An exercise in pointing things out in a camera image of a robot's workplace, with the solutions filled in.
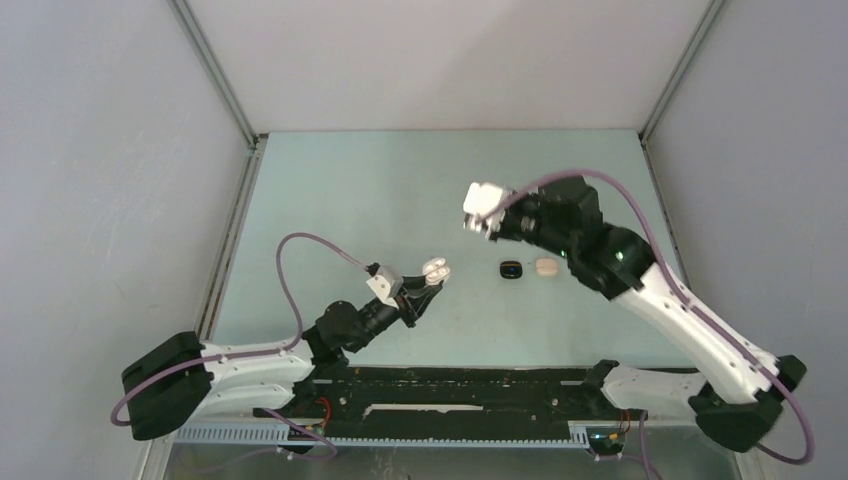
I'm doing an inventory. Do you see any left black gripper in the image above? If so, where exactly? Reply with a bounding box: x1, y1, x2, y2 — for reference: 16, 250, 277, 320
346, 276, 441, 353

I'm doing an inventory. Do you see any white earbud charging case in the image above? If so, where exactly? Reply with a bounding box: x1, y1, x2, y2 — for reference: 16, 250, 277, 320
422, 257, 451, 285

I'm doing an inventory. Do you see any pink earbud charging case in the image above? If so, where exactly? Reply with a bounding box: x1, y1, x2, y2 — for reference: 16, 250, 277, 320
534, 257, 559, 278

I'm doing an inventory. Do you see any black earbud charging case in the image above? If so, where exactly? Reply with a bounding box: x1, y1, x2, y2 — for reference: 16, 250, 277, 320
499, 260, 524, 280

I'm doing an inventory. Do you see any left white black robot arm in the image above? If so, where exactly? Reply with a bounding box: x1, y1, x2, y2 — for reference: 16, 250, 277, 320
112, 263, 450, 441

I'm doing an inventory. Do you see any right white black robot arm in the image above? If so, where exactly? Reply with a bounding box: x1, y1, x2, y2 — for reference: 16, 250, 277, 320
463, 176, 806, 452

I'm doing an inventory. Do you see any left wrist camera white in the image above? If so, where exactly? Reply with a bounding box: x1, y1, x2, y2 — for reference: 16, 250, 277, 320
366, 263, 403, 309

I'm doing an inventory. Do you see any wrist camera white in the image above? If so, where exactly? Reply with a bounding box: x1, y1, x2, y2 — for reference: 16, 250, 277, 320
366, 263, 403, 309
462, 182, 513, 238

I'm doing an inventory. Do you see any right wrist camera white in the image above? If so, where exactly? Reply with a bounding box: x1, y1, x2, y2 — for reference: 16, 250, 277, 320
462, 182, 513, 238

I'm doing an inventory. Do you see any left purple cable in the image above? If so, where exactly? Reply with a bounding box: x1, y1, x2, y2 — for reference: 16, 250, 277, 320
109, 232, 376, 463

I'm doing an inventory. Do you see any purple cable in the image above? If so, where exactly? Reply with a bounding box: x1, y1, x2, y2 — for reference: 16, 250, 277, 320
500, 168, 816, 480
109, 232, 376, 463

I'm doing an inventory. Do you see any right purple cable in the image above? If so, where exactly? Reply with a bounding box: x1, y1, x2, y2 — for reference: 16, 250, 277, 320
500, 168, 816, 480

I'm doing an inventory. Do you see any aluminium rail frame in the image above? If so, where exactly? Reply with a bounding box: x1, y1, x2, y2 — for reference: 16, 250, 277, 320
139, 412, 769, 479

